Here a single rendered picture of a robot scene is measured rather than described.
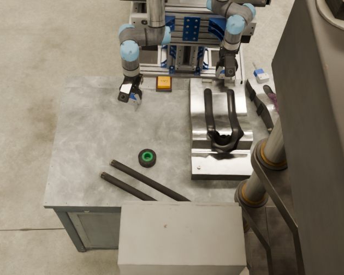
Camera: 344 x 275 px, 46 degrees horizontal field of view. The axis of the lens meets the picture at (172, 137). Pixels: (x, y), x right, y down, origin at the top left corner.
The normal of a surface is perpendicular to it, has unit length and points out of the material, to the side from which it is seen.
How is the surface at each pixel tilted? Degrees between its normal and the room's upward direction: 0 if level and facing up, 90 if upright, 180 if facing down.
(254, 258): 0
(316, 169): 90
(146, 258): 0
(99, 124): 0
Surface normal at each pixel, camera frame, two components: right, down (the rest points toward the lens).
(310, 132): -1.00, -0.02
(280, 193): 0.04, -0.51
